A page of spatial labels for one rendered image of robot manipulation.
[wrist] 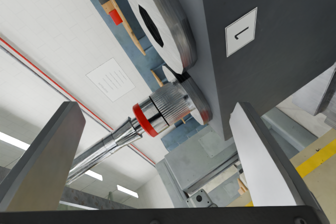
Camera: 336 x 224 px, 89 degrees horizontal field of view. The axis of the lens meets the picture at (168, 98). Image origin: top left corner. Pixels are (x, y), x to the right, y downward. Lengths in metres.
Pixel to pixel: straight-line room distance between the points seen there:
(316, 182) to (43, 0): 4.59
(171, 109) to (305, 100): 0.28
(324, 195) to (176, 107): 1.34
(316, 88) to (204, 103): 0.24
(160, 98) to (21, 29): 4.46
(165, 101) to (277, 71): 0.12
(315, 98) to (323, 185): 1.13
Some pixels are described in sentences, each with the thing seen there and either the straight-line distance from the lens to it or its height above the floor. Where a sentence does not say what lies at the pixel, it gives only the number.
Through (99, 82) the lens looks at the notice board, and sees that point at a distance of 5.06.
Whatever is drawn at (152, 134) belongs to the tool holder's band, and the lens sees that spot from 0.20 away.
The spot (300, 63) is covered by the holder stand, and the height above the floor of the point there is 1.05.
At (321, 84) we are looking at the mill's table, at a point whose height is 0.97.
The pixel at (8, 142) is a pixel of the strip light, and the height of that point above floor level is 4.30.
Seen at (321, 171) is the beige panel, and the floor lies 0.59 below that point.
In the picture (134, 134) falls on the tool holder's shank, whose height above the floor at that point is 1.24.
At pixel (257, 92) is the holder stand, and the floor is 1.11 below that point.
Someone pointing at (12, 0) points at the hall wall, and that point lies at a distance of 4.50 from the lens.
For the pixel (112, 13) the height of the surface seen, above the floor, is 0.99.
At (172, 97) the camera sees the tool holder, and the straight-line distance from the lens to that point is 0.19.
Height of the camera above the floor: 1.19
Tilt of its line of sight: 3 degrees down
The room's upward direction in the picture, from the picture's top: 124 degrees counter-clockwise
